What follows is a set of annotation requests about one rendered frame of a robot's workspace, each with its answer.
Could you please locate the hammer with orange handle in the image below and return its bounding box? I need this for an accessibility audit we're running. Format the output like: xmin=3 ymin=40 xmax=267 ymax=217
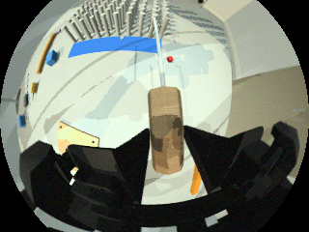
xmin=36 ymin=28 xmax=62 ymax=74

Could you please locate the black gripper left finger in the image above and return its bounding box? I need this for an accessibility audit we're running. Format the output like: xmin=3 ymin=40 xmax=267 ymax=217
xmin=67 ymin=128 xmax=150 ymax=204

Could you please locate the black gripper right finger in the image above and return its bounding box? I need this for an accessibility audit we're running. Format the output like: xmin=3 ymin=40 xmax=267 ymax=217
xmin=184 ymin=125 xmax=264 ymax=194

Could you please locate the blue cube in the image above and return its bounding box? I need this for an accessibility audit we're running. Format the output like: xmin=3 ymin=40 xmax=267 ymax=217
xmin=45 ymin=50 xmax=58 ymax=67
xmin=18 ymin=116 xmax=26 ymax=128

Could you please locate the orange rectangular bar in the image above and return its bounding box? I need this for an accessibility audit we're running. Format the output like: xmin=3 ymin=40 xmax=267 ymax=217
xmin=190 ymin=165 xmax=202 ymax=194

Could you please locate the blue flat strip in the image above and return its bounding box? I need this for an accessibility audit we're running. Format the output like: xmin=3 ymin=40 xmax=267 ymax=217
xmin=69 ymin=36 xmax=158 ymax=58

